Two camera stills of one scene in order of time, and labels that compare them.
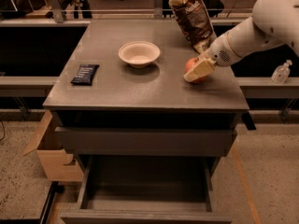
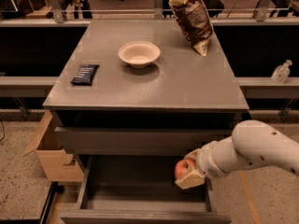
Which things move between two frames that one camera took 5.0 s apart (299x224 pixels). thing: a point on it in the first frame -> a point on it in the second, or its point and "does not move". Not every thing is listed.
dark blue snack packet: x=85 y=75 does not move
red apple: x=189 y=63 -> x=183 y=167
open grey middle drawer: x=148 y=189 does not move
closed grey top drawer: x=147 y=140 does not move
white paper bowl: x=138 y=54 does not move
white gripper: x=220 y=52 -> x=207 y=161
